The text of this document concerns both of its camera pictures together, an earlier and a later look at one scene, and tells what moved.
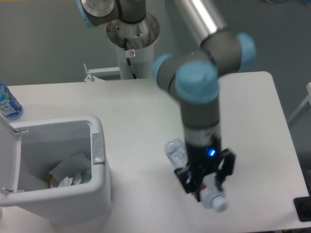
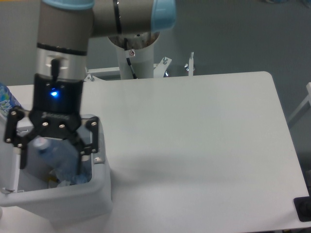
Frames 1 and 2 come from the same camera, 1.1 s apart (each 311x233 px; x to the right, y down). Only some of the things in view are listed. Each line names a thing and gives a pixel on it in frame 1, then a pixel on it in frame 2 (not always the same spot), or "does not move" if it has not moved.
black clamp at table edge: (302, 205) does not move
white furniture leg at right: (308, 87) does not move
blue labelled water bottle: (9, 108) does not move
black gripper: (204, 159) → (56, 113)
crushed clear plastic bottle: (212, 196) → (53, 158)
